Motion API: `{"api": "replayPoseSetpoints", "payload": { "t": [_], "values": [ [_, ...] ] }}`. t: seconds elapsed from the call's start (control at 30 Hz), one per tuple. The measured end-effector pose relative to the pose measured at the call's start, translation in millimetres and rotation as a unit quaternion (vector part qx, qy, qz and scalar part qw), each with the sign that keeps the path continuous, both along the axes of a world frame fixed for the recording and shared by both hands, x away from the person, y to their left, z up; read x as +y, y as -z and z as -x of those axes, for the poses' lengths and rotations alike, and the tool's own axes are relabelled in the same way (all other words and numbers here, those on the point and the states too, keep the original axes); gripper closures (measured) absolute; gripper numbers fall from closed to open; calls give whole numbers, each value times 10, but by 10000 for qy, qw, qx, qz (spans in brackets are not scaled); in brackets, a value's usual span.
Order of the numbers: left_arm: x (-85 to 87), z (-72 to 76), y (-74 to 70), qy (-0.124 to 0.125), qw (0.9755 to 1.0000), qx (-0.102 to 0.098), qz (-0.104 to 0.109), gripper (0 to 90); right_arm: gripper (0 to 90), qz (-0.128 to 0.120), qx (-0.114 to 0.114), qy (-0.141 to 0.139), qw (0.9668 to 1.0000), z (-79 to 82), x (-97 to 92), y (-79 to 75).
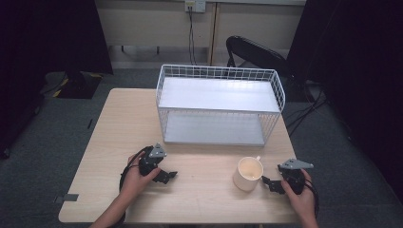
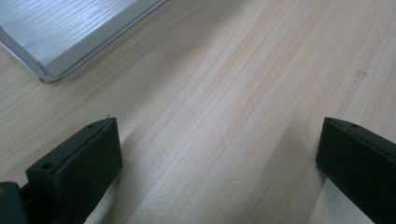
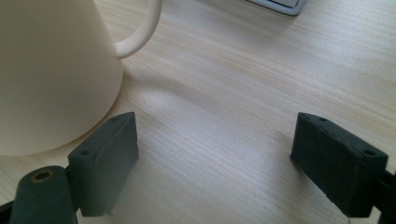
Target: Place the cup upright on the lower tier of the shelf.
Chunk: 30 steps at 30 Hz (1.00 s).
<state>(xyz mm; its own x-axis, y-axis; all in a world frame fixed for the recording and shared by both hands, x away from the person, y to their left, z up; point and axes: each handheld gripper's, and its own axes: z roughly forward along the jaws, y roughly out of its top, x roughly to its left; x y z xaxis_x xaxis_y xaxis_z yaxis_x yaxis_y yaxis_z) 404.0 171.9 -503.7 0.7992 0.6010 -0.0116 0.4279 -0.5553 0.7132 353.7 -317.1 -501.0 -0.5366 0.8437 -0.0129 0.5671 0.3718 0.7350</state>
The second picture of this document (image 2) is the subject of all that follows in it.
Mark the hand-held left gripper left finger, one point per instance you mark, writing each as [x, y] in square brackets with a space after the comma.
[77, 168]

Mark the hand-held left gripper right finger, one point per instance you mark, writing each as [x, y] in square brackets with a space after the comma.
[358, 165]

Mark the white wood-grain tray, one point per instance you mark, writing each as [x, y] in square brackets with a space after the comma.
[62, 31]

